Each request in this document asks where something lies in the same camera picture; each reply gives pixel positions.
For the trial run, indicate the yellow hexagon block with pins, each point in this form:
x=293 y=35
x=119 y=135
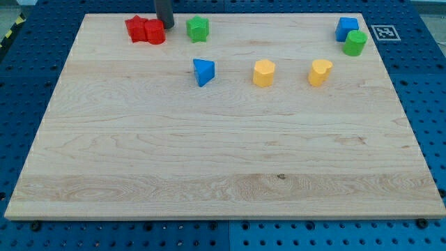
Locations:
x=264 y=71

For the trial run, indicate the green star block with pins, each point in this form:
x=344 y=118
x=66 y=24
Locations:
x=198 y=29

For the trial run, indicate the red star block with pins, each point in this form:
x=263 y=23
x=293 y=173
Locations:
x=136 y=29

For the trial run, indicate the light wooden board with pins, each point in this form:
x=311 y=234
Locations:
x=129 y=135

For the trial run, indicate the blue triangle block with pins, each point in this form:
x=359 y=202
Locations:
x=204 y=71

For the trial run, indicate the yellow heart block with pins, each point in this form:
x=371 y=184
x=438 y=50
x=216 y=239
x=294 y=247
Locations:
x=320 y=71

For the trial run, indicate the red cylinder block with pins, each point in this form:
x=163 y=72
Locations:
x=154 y=30

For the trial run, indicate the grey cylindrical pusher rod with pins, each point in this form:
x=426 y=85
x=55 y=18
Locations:
x=164 y=12

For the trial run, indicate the green cylinder block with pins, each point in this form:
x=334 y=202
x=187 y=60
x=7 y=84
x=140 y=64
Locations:
x=355 y=42

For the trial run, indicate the blue cube block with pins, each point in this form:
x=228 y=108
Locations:
x=344 y=26

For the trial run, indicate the white fiducial marker tag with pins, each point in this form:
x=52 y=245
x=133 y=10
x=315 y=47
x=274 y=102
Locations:
x=385 y=32

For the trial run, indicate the black bolt left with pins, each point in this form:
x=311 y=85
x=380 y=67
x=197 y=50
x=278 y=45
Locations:
x=35 y=226

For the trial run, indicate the black bolt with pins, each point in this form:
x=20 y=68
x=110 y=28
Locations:
x=35 y=226
x=422 y=223

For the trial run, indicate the black bolt right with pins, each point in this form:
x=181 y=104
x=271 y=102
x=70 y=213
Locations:
x=422 y=223

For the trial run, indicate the yellow black hazard tape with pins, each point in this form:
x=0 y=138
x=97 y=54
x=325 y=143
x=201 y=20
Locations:
x=12 y=33

